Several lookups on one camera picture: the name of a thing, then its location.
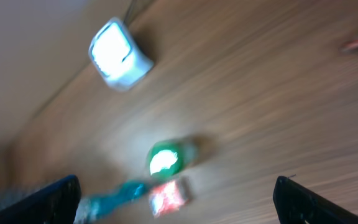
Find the red snack packet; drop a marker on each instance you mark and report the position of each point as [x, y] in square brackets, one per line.
[170, 196]

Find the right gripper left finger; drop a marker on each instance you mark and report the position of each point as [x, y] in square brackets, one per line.
[53, 203]

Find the blue mouthwash bottle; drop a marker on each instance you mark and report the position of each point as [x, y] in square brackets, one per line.
[93, 208]

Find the white barcode scanner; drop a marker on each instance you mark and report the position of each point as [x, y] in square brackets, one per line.
[117, 57]

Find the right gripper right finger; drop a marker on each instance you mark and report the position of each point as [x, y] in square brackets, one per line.
[295, 204]

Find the green lid jar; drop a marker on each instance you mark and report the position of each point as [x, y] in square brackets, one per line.
[169, 157]

